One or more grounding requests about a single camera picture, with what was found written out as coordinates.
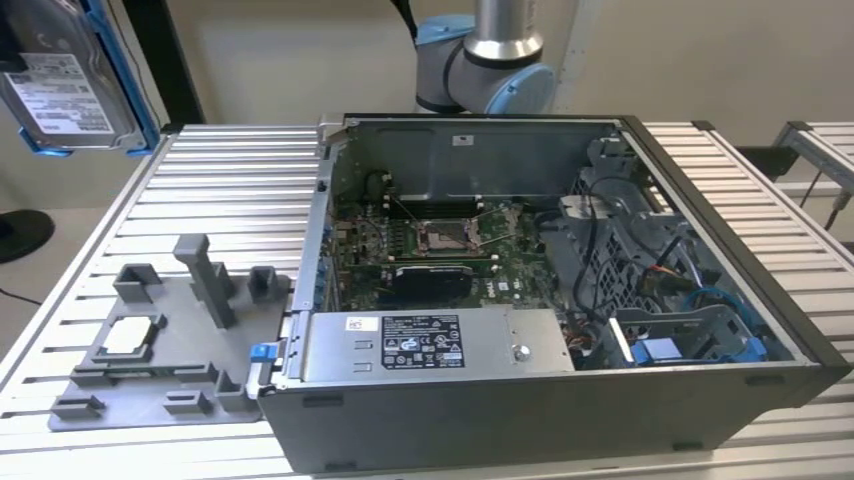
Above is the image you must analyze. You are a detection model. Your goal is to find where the CPU socket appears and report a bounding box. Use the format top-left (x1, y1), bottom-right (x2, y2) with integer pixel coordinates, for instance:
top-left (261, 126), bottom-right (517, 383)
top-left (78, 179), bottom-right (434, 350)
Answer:
top-left (412, 217), bottom-right (478, 254)

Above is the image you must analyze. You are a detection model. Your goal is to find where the black block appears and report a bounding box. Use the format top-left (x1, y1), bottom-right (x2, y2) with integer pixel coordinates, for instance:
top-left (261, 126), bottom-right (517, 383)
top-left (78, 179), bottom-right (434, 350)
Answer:
top-left (736, 145), bottom-right (800, 181)

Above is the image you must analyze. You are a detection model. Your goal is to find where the black upright post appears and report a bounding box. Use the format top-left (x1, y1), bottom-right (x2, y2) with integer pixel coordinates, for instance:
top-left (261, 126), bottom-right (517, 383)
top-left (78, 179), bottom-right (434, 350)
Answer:
top-left (122, 0), bottom-right (206, 134)

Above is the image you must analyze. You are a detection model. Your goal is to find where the grey disk bay cage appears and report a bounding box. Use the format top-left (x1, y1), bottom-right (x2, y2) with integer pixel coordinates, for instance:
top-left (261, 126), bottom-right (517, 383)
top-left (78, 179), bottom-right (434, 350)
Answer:
top-left (538, 164), bottom-right (795, 371)

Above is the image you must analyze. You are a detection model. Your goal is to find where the blue wire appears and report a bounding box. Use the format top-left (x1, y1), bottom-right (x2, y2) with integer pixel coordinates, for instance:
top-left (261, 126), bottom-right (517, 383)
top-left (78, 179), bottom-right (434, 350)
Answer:
top-left (685, 286), bottom-right (768, 361)

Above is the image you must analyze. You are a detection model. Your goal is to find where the blue carrier handle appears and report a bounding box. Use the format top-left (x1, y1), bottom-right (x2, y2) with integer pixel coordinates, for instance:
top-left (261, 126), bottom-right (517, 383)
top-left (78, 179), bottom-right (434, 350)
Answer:
top-left (631, 339), bottom-right (683, 362)

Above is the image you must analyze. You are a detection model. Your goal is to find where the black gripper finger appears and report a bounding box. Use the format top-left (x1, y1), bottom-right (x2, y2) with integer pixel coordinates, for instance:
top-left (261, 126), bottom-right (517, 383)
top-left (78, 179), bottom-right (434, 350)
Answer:
top-left (0, 0), bottom-right (27, 74)

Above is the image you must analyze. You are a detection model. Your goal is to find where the silver CPU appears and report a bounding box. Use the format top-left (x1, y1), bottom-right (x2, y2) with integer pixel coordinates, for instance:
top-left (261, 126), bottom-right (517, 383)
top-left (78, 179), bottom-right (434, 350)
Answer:
top-left (98, 317), bottom-right (155, 354)

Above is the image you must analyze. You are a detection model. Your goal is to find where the metal socket cover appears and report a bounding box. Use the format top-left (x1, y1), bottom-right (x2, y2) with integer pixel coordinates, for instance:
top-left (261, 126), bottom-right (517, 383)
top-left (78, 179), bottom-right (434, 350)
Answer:
top-left (470, 203), bottom-right (522, 237)

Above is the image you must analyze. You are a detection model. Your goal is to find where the black RAM slot bank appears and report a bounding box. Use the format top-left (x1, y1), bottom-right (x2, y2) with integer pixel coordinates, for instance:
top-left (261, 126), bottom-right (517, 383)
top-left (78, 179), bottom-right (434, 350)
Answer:
top-left (382, 192), bottom-right (485, 212)

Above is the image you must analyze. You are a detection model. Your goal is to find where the dark grey PC case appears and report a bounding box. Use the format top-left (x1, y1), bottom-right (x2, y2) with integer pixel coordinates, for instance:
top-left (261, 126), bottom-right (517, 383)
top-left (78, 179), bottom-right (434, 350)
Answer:
top-left (256, 112), bottom-right (854, 474)

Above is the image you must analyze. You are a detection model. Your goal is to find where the metal slat side table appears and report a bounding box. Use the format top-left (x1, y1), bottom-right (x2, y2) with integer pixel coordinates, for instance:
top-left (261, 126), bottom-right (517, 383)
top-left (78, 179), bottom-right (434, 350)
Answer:
top-left (772, 121), bottom-right (854, 201)

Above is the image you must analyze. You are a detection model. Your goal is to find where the black round chair base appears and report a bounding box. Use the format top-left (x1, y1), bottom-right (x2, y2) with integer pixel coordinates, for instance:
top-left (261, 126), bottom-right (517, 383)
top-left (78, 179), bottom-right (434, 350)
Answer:
top-left (0, 209), bottom-right (55, 265)

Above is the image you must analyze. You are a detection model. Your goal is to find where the silver power supply unit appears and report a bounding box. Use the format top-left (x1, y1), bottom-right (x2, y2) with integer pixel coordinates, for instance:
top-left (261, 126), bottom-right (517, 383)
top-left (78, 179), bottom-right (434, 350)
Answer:
top-left (298, 307), bottom-right (576, 384)

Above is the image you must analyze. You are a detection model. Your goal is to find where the green motherboard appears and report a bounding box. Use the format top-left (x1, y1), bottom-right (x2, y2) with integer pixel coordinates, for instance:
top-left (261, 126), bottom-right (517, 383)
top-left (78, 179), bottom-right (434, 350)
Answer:
top-left (325, 194), bottom-right (581, 314)

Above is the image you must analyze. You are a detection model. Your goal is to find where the hard disk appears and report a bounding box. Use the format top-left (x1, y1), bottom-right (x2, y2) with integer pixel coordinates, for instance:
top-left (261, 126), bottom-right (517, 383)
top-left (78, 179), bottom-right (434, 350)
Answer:
top-left (0, 0), bottom-right (161, 158)

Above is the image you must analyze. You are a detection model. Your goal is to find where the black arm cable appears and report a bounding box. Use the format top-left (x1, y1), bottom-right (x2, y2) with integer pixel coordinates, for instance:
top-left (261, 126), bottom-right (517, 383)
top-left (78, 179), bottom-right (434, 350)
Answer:
top-left (389, 0), bottom-right (421, 39)

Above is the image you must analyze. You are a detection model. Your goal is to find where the grey parts rack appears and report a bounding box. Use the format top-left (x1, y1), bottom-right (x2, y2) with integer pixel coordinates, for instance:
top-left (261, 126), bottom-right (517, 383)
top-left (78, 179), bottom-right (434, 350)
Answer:
top-left (46, 233), bottom-right (294, 432)

